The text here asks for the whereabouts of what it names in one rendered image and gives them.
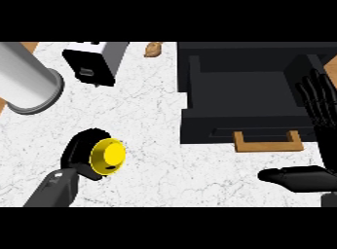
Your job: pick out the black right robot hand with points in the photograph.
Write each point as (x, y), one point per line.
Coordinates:
(325, 129)

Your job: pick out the dark grey open drawer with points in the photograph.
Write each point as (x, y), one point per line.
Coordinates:
(245, 94)

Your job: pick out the small brown pastry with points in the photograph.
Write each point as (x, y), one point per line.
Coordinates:
(152, 49)

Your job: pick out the yellow cup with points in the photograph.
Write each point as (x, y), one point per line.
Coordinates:
(108, 156)

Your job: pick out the black and white appliance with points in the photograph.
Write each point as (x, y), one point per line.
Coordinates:
(93, 61)

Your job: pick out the large white cylinder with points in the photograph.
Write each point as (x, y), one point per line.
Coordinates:
(18, 78)

